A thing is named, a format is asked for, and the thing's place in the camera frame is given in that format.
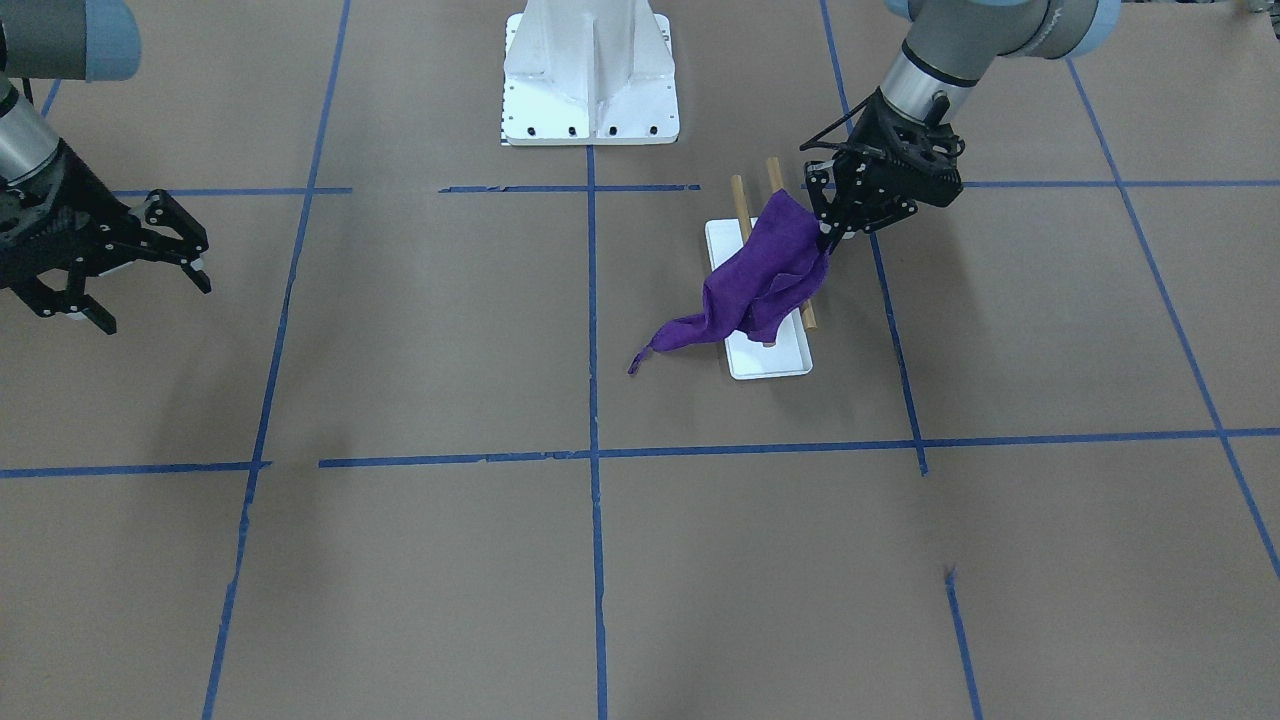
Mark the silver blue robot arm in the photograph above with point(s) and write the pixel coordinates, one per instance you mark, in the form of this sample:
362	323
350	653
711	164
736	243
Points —
89	40

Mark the upper wooden rack rod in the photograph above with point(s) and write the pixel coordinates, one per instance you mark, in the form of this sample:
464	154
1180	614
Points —
777	184

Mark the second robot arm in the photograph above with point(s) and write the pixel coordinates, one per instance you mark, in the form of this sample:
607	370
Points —
951	45

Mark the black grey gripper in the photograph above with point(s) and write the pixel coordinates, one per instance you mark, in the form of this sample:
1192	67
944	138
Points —
62	205

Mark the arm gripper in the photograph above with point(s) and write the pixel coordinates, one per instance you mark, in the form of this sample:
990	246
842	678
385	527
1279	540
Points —
872	127

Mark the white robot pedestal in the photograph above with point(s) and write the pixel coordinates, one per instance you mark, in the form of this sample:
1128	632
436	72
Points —
580	73

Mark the purple microfiber towel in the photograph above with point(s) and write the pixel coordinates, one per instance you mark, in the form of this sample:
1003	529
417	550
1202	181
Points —
780	267

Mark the white rack base tray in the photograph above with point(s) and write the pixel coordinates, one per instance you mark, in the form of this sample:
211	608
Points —
749	360

